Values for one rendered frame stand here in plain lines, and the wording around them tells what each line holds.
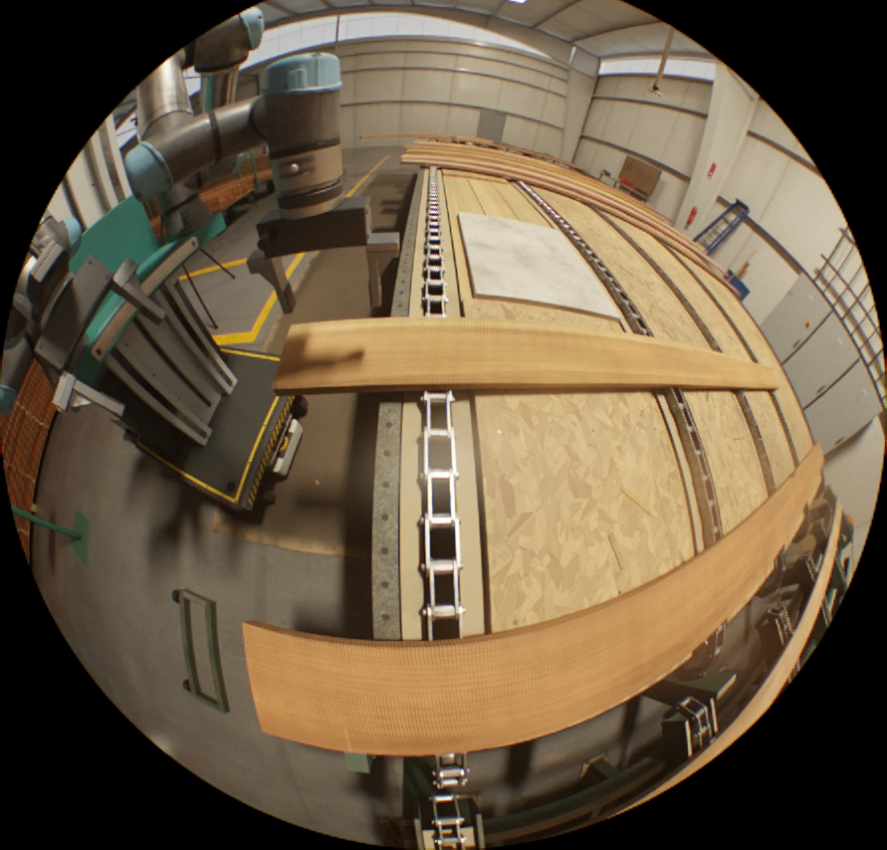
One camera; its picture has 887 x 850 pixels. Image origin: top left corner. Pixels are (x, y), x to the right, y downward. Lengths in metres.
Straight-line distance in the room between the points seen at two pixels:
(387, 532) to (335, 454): 0.97
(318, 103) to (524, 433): 0.52
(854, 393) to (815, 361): 0.89
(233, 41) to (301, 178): 0.49
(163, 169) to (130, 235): 0.62
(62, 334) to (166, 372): 0.80
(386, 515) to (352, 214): 0.39
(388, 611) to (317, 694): 0.17
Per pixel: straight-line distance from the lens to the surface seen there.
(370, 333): 0.50
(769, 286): 6.65
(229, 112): 0.39
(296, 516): 1.34
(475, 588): 0.42
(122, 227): 0.97
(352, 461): 1.31
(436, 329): 0.50
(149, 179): 0.37
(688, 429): 0.77
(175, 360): 1.18
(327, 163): 0.31
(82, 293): 0.42
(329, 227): 0.33
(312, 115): 0.30
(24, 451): 4.91
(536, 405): 0.50
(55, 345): 0.41
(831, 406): 5.49
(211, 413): 1.35
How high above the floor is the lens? 1.22
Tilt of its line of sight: 60 degrees down
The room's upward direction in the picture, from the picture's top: 12 degrees clockwise
